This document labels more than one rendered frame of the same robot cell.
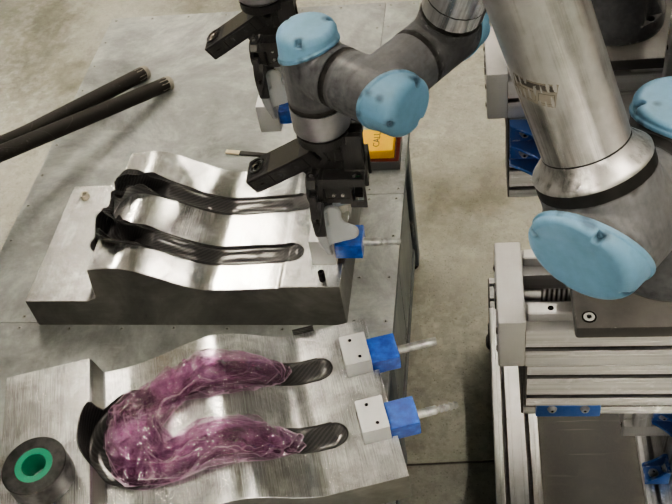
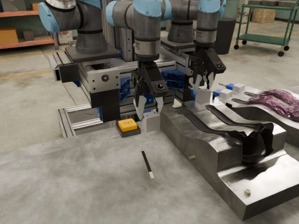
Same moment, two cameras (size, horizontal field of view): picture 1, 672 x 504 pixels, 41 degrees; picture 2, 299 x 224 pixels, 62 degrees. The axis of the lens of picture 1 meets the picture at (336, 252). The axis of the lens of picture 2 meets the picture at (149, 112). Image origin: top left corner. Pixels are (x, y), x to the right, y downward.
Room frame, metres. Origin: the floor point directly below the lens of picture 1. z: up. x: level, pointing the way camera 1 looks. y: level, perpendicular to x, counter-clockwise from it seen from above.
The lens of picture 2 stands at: (1.68, 0.61, 1.36)
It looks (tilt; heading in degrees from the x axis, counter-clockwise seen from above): 29 degrees down; 232
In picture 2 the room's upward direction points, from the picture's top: straight up
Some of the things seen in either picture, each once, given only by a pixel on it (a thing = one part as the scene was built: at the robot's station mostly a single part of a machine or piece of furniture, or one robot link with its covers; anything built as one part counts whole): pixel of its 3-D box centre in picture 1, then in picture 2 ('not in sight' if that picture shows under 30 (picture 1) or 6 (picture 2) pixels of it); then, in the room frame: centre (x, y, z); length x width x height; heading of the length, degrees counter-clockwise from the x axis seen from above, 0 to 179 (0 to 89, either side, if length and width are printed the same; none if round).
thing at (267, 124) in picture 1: (298, 109); (145, 114); (1.24, 0.02, 0.93); 0.13 x 0.05 x 0.05; 76
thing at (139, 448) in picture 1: (196, 412); (280, 100); (0.69, 0.22, 0.90); 0.26 x 0.18 x 0.08; 93
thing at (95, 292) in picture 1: (195, 234); (224, 137); (1.05, 0.22, 0.87); 0.50 x 0.26 x 0.14; 76
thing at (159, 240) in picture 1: (195, 217); (225, 122); (1.04, 0.20, 0.92); 0.35 x 0.16 x 0.09; 76
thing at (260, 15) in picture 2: not in sight; (263, 15); (-6.37, -3.80, 0.20); 0.63 x 0.44 x 0.40; 171
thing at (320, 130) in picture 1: (320, 112); (204, 35); (0.93, -0.01, 1.15); 0.08 x 0.08 x 0.05
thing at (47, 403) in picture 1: (202, 435); (279, 109); (0.68, 0.22, 0.86); 0.50 x 0.26 x 0.11; 93
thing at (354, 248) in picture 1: (356, 241); (196, 92); (0.92, -0.03, 0.91); 0.13 x 0.05 x 0.05; 76
